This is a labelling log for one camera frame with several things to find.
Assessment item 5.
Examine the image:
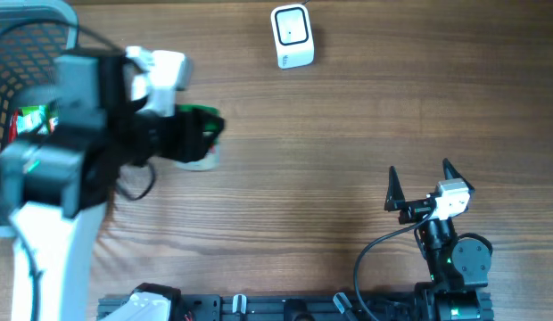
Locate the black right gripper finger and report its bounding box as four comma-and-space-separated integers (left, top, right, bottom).
442, 158, 475, 193
384, 166, 406, 211

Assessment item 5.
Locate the green lid jar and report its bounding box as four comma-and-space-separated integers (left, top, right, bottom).
176, 104, 220, 171

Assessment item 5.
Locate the mint green wipes pack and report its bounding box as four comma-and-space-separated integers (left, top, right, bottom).
16, 113, 49, 135

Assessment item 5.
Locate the green snack bag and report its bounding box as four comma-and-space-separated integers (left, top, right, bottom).
19, 104, 58, 119

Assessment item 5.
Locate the red candy bar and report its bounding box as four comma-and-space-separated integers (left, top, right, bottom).
8, 111, 19, 143

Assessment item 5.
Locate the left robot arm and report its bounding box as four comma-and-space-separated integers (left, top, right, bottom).
0, 49, 225, 320

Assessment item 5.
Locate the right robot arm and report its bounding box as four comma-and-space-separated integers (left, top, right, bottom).
384, 159, 493, 320

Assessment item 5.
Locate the white barcode scanner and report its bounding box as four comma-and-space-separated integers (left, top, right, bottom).
270, 4, 315, 70

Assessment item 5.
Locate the grey plastic mesh basket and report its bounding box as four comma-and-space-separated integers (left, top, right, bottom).
0, 0, 79, 238

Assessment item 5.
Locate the black right camera cable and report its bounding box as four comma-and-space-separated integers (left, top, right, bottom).
352, 209, 438, 321

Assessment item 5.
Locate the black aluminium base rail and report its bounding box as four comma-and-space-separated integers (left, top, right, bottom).
96, 292, 494, 321

